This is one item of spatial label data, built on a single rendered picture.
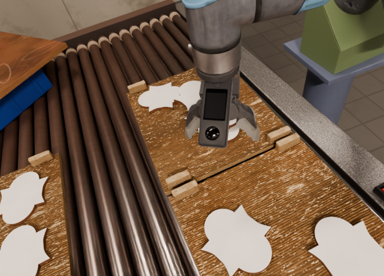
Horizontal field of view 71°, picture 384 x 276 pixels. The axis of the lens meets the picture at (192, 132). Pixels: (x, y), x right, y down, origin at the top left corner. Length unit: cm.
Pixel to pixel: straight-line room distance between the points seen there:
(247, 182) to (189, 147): 18
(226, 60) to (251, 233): 33
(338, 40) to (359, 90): 144
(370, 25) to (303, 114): 39
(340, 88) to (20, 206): 109
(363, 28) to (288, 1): 66
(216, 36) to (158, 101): 49
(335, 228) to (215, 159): 29
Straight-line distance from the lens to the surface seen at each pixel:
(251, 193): 61
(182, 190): 60
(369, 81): 248
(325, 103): 120
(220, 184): 63
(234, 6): 36
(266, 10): 38
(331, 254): 58
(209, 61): 40
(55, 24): 370
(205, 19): 36
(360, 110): 222
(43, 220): 74
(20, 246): 73
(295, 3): 40
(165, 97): 84
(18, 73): 106
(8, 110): 108
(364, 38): 103
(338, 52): 98
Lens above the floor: 148
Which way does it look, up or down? 48 degrees down
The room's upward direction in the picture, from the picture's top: 13 degrees counter-clockwise
